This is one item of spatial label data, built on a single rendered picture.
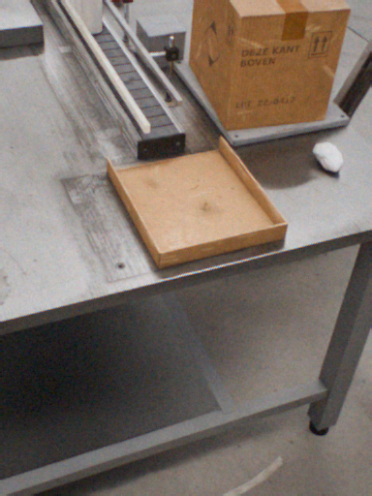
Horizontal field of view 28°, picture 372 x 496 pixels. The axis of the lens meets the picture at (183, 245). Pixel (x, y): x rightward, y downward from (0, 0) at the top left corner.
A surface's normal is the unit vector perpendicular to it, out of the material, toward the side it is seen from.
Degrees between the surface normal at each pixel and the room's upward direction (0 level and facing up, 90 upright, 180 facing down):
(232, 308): 0
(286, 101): 90
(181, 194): 0
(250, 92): 90
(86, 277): 0
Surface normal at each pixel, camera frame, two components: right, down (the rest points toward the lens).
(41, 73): 0.07, -0.73
